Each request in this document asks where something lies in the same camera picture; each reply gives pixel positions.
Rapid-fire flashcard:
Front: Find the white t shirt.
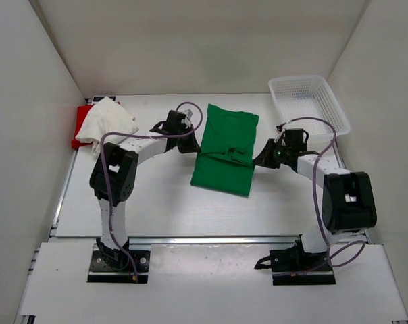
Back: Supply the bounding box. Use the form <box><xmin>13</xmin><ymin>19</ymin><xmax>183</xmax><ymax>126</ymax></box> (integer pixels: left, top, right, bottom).
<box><xmin>76</xmin><ymin>99</ymin><xmax>139</xmax><ymax>157</ymax></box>

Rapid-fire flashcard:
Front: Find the aluminium rail front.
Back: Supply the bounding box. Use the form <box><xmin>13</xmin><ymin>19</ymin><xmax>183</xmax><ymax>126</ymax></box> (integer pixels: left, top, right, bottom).
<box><xmin>129</xmin><ymin>236</ymin><xmax>299</xmax><ymax>245</ymax></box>

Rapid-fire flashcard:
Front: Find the green garment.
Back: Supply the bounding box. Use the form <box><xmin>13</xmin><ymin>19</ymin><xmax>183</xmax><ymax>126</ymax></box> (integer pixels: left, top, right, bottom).
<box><xmin>190</xmin><ymin>104</ymin><xmax>259</xmax><ymax>197</ymax></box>

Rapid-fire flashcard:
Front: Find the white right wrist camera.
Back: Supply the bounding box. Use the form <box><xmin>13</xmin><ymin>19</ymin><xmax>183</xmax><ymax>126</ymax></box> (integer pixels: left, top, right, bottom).
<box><xmin>274</xmin><ymin>123</ymin><xmax>286</xmax><ymax>143</ymax></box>

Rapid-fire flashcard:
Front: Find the red t shirt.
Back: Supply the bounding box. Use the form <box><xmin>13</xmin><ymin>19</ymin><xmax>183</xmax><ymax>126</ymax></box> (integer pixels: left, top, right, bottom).
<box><xmin>70</xmin><ymin>105</ymin><xmax>93</xmax><ymax>150</ymax></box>

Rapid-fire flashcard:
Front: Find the dark card behind red shirt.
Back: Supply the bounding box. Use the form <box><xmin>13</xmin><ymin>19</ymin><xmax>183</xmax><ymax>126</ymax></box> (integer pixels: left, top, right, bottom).
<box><xmin>91</xmin><ymin>96</ymin><xmax>118</xmax><ymax>104</ymax></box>

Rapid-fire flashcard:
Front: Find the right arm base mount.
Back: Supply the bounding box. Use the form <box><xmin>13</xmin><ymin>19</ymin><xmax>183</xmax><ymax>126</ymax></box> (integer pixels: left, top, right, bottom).
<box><xmin>254</xmin><ymin>239</ymin><xmax>336</xmax><ymax>286</ymax></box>

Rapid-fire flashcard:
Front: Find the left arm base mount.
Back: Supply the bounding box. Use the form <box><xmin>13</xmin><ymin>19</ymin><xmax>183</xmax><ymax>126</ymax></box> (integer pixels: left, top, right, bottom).
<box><xmin>87</xmin><ymin>239</ymin><xmax>151</xmax><ymax>284</ymax></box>

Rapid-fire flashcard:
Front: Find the white plastic mesh basket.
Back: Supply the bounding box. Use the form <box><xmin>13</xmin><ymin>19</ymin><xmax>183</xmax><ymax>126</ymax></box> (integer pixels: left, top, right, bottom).
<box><xmin>268</xmin><ymin>75</ymin><xmax>351</xmax><ymax>143</ymax></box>

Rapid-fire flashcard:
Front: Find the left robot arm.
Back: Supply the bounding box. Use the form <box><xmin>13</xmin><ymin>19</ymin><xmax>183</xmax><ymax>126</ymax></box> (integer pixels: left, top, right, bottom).
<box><xmin>89</xmin><ymin>109</ymin><xmax>201</xmax><ymax>271</ymax></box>

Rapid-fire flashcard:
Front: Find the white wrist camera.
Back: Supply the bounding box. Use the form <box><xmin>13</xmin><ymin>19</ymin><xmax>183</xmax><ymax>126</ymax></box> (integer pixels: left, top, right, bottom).
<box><xmin>182</xmin><ymin>109</ymin><xmax>193</xmax><ymax>120</ymax></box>
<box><xmin>274</xmin><ymin>123</ymin><xmax>286</xmax><ymax>143</ymax></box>

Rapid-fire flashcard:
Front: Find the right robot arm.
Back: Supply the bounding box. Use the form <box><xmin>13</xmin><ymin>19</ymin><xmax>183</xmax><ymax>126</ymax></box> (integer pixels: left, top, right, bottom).
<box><xmin>253</xmin><ymin>128</ymin><xmax>377</xmax><ymax>270</ymax></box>

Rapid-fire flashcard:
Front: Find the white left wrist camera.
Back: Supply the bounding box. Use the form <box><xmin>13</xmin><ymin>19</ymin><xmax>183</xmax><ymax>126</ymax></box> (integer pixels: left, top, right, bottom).
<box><xmin>182</xmin><ymin>109</ymin><xmax>193</xmax><ymax>120</ymax></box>

